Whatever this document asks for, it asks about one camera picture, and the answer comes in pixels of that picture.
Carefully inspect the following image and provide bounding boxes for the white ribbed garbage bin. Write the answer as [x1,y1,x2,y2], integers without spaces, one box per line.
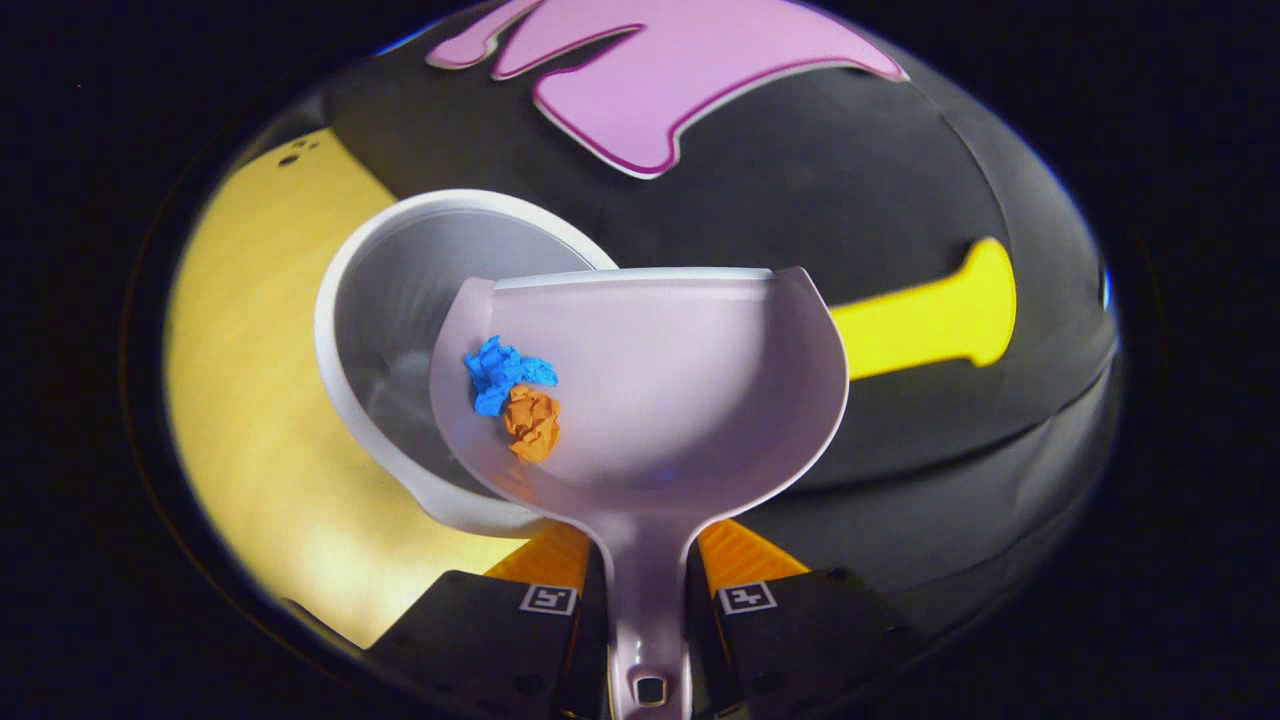
[314,189,621,539]

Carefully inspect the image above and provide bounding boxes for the blue paper trash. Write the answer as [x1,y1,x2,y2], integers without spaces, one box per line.
[464,335,559,418]

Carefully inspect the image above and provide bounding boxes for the orange paper trash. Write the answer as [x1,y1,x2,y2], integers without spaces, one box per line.
[503,385,562,464]

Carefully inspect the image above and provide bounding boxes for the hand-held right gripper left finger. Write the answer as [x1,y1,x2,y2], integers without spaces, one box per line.
[365,520,606,720]

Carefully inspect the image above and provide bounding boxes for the pink dustpan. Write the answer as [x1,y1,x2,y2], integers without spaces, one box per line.
[430,266,851,720]

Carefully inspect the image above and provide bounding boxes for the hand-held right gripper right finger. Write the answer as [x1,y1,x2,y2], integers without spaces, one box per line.
[685,518,921,720]

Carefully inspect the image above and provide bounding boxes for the black backdrop cloth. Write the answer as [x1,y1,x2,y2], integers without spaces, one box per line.
[290,0,1121,641]

